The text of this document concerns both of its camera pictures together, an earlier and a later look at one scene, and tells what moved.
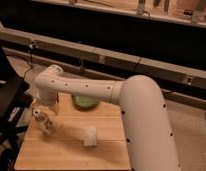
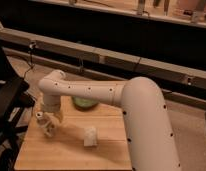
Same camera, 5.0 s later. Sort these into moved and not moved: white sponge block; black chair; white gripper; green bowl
Moved: white gripper
Not moved: white sponge block; black chair; green bowl
